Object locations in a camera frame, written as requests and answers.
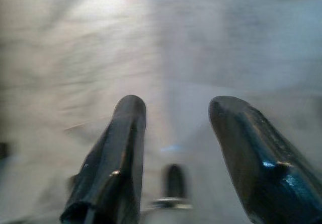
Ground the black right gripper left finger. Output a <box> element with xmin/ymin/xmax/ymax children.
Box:
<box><xmin>59</xmin><ymin>95</ymin><xmax>147</xmax><ymax>224</ymax></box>

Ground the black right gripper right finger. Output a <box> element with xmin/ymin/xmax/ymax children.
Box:
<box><xmin>208</xmin><ymin>95</ymin><xmax>322</xmax><ymax>224</ymax></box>

